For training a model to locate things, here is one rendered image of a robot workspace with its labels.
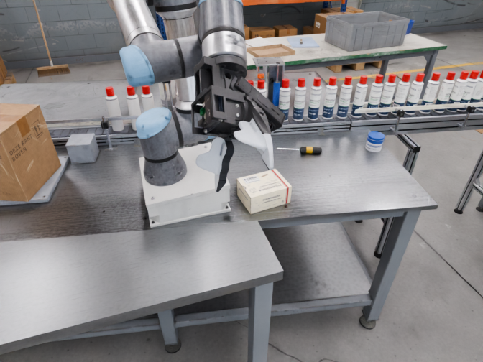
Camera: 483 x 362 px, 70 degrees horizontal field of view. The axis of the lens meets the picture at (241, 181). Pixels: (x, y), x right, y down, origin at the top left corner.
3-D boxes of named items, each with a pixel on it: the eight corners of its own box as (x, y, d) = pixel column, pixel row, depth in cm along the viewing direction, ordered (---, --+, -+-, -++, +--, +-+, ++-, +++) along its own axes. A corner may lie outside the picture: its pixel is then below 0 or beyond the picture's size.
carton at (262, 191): (274, 184, 136) (275, 169, 132) (290, 202, 127) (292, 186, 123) (236, 195, 131) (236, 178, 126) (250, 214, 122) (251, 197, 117)
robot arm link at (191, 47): (175, 57, 74) (174, 23, 64) (223, 48, 77) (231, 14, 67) (185, 90, 73) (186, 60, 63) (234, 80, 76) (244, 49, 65)
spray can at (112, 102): (125, 126, 165) (116, 85, 153) (123, 131, 161) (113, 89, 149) (113, 127, 165) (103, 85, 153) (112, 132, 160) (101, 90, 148)
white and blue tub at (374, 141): (380, 146, 161) (384, 132, 157) (381, 153, 155) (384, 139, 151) (364, 144, 162) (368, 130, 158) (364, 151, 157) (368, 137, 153)
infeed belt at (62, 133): (343, 120, 180) (344, 113, 178) (349, 127, 173) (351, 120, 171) (6, 139, 163) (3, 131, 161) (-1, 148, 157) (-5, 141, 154)
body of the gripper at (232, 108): (191, 138, 56) (188, 71, 59) (236, 145, 61) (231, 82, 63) (215, 121, 50) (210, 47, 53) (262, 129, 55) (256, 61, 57)
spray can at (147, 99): (158, 124, 167) (152, 82, 155) (157, 129, 163) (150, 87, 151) (146, 125, 167) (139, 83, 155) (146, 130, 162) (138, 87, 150)
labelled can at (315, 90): (315, 115, 175) (321, 75, 163) (318, 121, 171) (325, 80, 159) (305, 116, 174) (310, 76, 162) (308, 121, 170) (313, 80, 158)
